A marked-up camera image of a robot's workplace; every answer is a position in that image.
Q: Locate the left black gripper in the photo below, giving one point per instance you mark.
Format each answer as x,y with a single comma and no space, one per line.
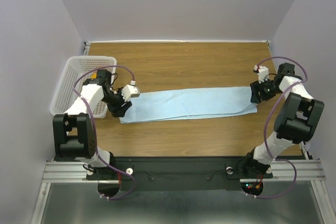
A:
116,110

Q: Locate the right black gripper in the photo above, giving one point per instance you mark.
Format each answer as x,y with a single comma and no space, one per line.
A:
256,86

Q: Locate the light blue towel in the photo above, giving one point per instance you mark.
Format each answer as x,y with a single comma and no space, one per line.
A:
188,104

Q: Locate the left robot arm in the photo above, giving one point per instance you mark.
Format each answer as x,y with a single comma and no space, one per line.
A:
75,134

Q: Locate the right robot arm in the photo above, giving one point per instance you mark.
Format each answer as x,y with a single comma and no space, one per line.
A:
296,122

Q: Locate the white plastic basket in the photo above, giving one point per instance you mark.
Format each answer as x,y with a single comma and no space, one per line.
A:
74,68

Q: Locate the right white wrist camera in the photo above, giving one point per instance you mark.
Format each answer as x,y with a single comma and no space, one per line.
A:
262,73

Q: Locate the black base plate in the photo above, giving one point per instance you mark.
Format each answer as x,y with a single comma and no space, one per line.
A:
206,173

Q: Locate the aluminium frame rail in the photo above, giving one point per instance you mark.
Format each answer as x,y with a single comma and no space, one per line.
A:
73,172

